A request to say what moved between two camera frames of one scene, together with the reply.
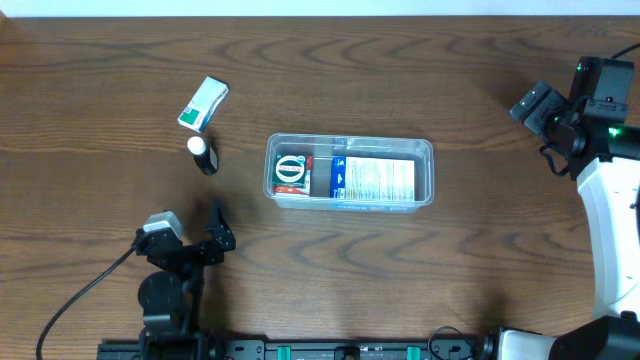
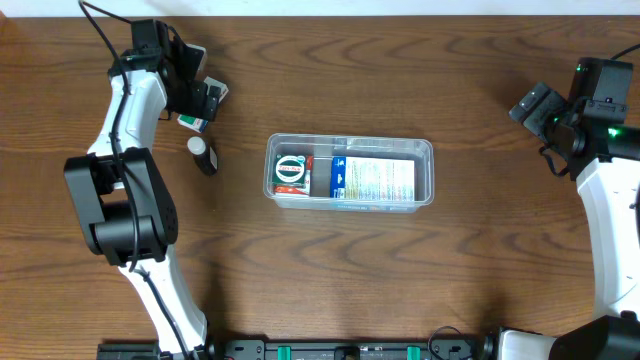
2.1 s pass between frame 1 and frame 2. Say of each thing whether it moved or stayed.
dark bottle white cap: stayed
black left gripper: moved
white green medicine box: stayed
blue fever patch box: stayed
